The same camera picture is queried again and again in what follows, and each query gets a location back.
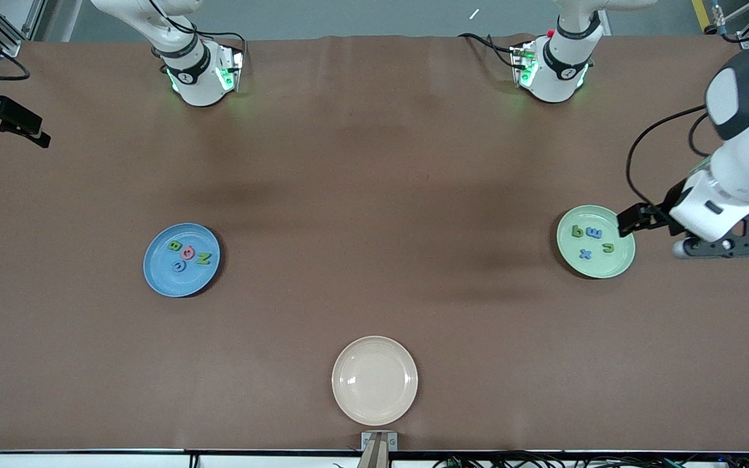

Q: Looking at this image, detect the brown table mat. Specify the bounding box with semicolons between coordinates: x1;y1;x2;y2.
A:
0;32;749;452

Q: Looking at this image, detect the black left base cable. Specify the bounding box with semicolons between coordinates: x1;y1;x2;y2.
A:
458;31;518;69

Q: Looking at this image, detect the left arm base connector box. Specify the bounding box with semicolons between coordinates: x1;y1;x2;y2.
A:
510;40;539;90

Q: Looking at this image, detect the black base cable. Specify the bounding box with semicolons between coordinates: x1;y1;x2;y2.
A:
202;31;247;56
458;31;518;69

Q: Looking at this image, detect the light green plate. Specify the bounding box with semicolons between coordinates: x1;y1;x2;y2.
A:
557;205;637;280

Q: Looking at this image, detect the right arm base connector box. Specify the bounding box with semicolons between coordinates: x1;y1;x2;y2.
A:
217;51;245;93

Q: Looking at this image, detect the beige plate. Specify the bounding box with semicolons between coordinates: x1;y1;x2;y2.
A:
332;335;419;426

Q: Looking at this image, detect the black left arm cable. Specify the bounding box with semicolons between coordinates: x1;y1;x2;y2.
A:
625;104;716;209

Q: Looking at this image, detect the black right base cable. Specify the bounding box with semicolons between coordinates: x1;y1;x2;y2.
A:
202;31;247;56

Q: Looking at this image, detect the blue plate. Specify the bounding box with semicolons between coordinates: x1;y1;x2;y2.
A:
143;223;221;298

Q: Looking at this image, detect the silver camera mount bracket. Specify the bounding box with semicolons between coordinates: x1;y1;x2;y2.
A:
358;431;399;468

